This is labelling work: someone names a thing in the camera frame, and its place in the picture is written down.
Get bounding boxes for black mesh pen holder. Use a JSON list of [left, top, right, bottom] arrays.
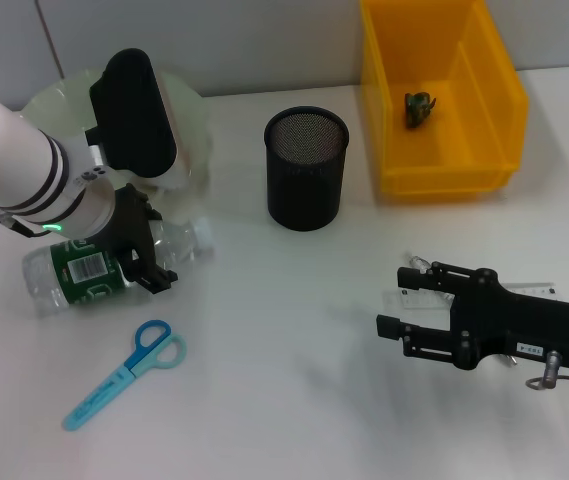
[[263, 105, 350, 232]]

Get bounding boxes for pale green glass fruit bowl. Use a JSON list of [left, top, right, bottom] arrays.
[[18, 64, 214, 211]]

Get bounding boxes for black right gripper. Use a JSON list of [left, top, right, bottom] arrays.
[[376, 259, 569, 372]]

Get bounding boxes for blue teal scissors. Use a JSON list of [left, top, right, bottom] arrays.
[[62, 319, 188, 432]]

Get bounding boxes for yellow plastic bin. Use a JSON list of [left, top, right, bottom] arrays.
[[361, 0, 530, 201]]

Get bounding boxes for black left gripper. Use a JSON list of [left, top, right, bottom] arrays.
[[97, 183, 180, 295]]

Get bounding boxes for clear plastic ruler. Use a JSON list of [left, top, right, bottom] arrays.
[[382, 282, 558, 311]]

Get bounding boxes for clear bottle green label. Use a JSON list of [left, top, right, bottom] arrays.
[[21, 217, 215, 319]]

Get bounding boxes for right gripper cable silver plug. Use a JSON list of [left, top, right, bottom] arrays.
[[524, 350, 569, 392]]

